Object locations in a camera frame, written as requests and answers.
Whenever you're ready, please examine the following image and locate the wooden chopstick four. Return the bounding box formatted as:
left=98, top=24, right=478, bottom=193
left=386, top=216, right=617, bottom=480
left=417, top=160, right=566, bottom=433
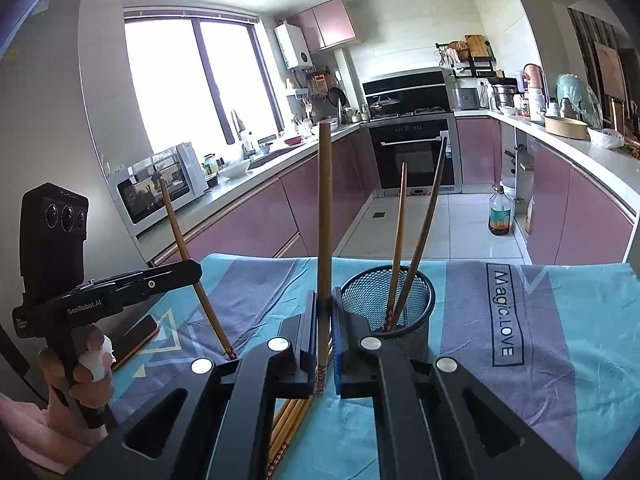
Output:
left=391, top=136, right=447, bottom=330

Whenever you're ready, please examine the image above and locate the wooden chopstick eight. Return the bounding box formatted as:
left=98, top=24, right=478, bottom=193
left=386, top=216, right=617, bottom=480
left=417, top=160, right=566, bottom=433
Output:
left=264, top=396, right=316, bottom=480

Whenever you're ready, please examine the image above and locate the wooden chopstick one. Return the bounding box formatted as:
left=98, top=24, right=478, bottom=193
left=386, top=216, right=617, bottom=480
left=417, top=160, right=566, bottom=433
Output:
left=158, top=176, right=239, bottom=361

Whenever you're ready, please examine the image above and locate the wooden chopstick six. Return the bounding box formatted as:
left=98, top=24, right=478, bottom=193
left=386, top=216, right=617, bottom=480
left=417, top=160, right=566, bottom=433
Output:
left=269, top=399, right=306, bottom=460

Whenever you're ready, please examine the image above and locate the wooden chopstick seven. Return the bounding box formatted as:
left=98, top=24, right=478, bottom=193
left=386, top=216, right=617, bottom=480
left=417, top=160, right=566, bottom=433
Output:
left=267, top=396, right=310, bottom=470

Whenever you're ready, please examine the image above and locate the wooden chopstick five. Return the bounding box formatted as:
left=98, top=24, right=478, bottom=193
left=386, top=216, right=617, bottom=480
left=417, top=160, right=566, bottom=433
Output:
left=270, top=399, right=297, bottom=444

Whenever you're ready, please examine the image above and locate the wooden chopstick three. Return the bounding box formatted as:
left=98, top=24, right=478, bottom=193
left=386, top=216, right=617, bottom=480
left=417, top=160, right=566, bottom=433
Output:
left=384, top=162, right=408, bottom=332

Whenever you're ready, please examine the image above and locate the wooden chopstick two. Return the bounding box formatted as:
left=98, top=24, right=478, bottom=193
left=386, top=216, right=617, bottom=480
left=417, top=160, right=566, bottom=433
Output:
left=316, top=122, right=333, bottom=396

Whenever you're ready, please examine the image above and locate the left hand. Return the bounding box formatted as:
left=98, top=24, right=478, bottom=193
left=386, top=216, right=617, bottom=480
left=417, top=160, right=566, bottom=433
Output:
left=38, top=325, right=114, bottom=446

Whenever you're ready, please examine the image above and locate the blue grey tablecloth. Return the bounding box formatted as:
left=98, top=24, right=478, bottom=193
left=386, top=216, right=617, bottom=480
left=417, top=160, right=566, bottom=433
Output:
left=110, top=254, right=639, bottom=479

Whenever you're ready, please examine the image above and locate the white microwave oven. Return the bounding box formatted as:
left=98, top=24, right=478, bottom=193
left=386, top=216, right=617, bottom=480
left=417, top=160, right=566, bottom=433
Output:
left=106, top=141, right=208, bottom=238

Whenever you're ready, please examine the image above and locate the black mesh cup holder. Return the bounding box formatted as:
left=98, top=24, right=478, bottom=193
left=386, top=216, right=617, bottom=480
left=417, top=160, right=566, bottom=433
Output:
left=341, top=264, right=436, bottom=361

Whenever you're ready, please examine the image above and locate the oil bottle on floor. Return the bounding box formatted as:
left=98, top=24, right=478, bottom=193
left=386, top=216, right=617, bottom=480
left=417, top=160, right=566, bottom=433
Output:
left=488, top=185, right=513, bottom=236

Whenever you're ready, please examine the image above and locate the white bowl on counter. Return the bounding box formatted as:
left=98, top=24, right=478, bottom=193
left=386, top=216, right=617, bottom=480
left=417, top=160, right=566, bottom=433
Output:
left=218, top=160, right=250, bottom=180

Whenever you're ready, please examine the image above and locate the window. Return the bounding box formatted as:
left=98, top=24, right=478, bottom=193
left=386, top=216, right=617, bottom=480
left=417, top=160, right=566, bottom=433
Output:
left=124, top=15, right=283, bottom=160

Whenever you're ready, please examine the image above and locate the black built-in oven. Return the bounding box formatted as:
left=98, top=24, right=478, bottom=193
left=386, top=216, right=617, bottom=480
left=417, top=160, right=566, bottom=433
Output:
left=369, top=113, right=462, bottom=197

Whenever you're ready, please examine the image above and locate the bamboo steamer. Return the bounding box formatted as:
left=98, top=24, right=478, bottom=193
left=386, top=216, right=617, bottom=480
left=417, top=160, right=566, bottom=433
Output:
left=544, top=116, right=589, bottom=141

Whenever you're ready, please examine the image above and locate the steel pot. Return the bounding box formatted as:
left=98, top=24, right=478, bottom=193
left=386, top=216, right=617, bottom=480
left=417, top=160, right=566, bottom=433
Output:
left=491, top=84, right=518, bottom=108

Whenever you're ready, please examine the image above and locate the black range hood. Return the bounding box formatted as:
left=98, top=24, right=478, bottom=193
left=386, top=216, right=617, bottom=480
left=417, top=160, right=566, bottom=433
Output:
left=362, top=67, right=451, bottom=119

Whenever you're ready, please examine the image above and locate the white water heater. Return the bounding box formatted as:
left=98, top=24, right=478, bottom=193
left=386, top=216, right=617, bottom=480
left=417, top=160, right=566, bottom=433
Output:
left=274, top=23, right=312, bottom=70

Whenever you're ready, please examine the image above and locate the pink kettle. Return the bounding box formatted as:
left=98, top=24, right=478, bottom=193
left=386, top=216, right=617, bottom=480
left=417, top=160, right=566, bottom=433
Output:
left=523, top=63, right=547, bottom=96

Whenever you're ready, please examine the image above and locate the teal covered appliance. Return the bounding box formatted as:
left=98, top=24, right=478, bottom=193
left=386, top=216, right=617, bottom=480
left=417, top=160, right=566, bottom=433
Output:
left=556, top=74, right=603, bottom=129

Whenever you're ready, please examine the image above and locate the black camera box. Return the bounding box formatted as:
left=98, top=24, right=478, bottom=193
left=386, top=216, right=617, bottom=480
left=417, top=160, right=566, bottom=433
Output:
left=20, top=182, right=89, bottom=304

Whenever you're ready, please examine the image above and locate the black wall rack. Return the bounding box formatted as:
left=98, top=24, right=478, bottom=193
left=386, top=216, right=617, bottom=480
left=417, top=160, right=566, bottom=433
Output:
left=435, top=35, right=497, bottom=79

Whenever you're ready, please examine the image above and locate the pink wall cabinet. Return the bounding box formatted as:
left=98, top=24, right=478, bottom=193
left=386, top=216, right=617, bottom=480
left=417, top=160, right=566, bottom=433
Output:
left=286, top=0, right=357, bottom=53

